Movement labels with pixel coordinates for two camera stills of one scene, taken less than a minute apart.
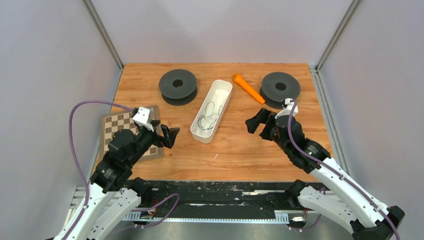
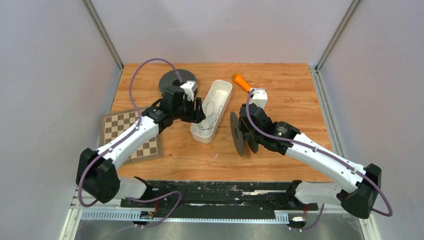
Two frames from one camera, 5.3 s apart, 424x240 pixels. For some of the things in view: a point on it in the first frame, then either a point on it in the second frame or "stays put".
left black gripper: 170,135 to 196,116
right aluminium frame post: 353,6 stays put
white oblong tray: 206,123 stays put
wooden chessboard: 110,123 stays put
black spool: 276,87 to 238,137
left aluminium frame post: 103,31 stays put
